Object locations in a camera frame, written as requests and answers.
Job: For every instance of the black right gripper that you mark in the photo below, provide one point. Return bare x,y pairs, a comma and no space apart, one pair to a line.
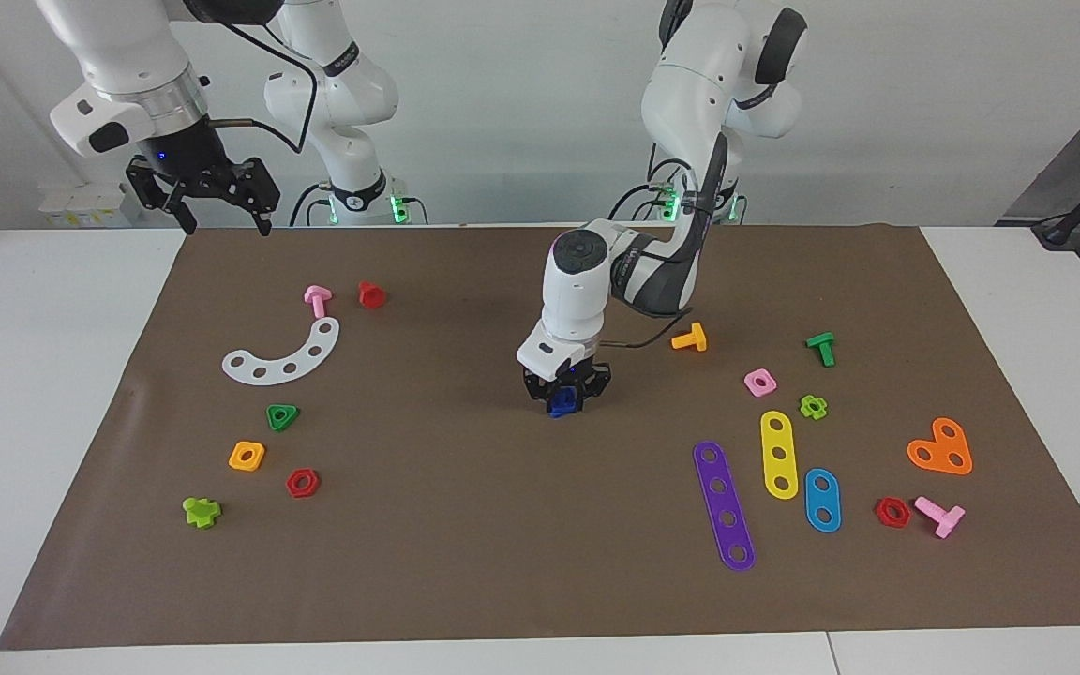
188,167

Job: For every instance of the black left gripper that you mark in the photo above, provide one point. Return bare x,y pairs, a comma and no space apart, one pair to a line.
566,379

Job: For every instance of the blue triangle-head bolt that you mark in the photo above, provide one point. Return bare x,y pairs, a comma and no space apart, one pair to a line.
561,411

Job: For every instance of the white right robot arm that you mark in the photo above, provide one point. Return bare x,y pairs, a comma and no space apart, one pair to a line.
127,47

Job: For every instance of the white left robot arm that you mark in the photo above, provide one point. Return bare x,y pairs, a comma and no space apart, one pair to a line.
577,281

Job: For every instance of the pink plastic bolt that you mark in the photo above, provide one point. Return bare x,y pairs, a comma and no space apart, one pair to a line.
317,300
943,517

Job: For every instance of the white box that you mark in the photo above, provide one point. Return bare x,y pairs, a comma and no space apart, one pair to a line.
90,206

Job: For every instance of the orange plastic bolt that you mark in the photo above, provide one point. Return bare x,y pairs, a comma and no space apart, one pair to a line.
695,337

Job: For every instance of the brown table mat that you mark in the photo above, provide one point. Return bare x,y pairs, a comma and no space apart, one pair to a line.
502,525

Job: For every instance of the white curved five-hole plate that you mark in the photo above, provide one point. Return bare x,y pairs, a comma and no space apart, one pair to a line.
275,373

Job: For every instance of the purple four-hole strip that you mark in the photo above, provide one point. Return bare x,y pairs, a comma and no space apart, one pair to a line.
715,472

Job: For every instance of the red plastic bolt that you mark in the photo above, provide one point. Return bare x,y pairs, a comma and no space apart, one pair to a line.
371,296

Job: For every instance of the pink square nut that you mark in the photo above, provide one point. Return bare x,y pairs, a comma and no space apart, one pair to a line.
748,382

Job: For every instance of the green triangle nut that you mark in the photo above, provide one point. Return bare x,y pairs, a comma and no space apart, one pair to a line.
291,412

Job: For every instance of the yellow three-hole strip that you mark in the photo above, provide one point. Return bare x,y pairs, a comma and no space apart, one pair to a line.
777,438

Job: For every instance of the lime green cross nut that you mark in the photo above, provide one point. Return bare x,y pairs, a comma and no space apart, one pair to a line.
804,405

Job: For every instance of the orange square nut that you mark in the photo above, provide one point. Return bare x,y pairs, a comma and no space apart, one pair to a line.
235,459

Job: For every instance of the green plastic bolt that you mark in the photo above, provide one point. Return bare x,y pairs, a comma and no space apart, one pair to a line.
823,347

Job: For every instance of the blue two-hole strip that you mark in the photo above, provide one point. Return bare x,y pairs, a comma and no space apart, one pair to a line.
822,501

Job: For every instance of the red hexagon nut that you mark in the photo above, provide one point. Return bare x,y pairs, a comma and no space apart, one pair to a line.
291,485
880,513

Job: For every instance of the lime green cross-head bolt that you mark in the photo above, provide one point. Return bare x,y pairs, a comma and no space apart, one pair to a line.
201,512

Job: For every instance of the orange heart three-hole plate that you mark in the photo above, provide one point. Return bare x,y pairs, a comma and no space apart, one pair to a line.
938,448

